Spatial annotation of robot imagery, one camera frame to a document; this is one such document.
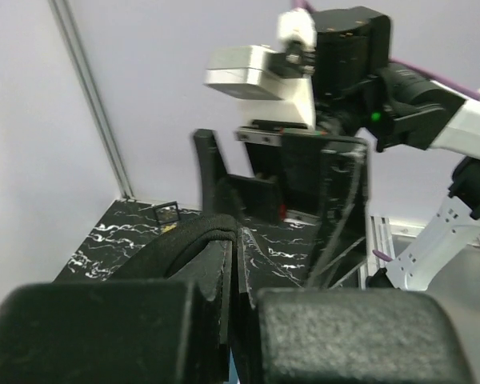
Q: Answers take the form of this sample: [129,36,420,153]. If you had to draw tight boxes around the black brooch box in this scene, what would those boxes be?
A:
[153,201,181,226]

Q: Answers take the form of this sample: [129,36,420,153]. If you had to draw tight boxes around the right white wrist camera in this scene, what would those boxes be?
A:
[204,6,317,130]

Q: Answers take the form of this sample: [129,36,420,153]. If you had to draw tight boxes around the black button shirt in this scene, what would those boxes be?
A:
[108,214,239,281]

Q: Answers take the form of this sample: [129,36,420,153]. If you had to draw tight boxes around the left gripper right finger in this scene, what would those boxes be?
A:
[232,228,474,383]

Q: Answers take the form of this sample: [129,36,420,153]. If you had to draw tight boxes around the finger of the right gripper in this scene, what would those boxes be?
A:
[282,134,369,288]
[193,129,282,224]

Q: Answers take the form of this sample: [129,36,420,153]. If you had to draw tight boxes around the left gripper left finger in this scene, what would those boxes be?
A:
[0,241,232,383]

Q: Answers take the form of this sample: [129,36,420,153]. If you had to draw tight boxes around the gold brooch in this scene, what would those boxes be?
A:
[160,223,178,234]

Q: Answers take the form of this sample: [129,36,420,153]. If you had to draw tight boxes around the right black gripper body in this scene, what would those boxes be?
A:
[234,6,393,161]

